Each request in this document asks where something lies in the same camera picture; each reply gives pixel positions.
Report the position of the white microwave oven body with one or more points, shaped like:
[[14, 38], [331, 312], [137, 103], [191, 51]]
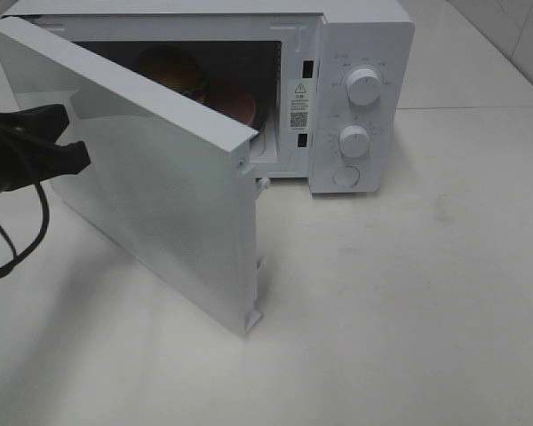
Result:
[[318, 40]]

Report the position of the white warning label sticker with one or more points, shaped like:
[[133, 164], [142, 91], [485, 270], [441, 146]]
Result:
[[300, 93]]

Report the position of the burger with lettuce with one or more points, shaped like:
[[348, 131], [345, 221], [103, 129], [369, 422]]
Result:
[[175, 69]]

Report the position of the glass microwave turntable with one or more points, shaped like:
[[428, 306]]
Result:
[[261, 118]]

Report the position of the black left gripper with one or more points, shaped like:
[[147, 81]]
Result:
[[37, 131]]

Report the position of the lower white timer knob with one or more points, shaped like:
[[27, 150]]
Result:
[[354, 141]]

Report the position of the pink round plate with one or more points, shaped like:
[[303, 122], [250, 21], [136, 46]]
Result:
[[232, 100]]

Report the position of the round white door button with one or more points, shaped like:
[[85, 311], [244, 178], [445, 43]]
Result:
[[346, 176]]

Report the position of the upper white power knob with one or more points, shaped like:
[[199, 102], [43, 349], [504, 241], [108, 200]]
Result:
[[363, 85]]

